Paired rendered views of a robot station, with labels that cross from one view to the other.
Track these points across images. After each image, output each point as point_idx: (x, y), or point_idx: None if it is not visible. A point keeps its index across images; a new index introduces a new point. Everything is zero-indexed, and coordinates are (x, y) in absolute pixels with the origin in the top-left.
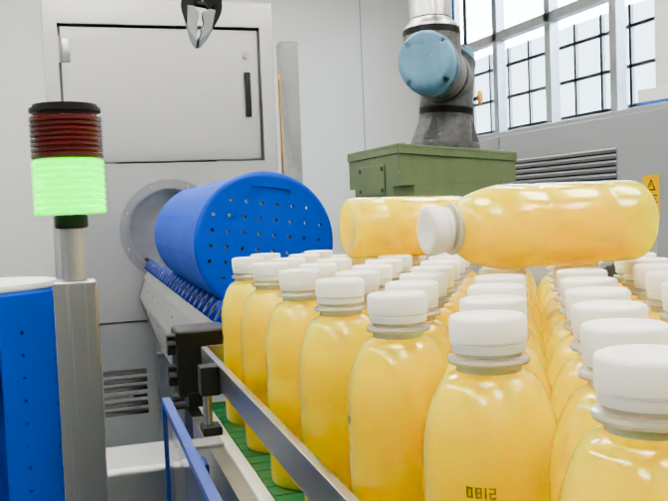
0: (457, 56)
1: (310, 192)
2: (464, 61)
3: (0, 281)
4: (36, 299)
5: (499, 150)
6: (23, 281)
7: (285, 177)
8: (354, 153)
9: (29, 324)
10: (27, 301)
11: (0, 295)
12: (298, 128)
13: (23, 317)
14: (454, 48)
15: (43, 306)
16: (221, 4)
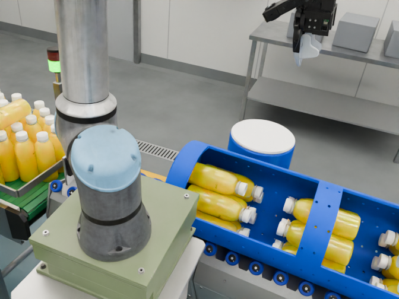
0: (56, 127)
1: (168, 173)
2: (66, 146)
3: (262, 137)
4: (232, 144)
5: (46, 231)
6: (250, 140)
7: (176, 156)
8: (183, 188)
9: (229, 150)
10: (230, 142)
11: (230, 133)
12: None
13: (229, 146)
14: (54, 117)
15: (233, 149)
16: (293, 32)
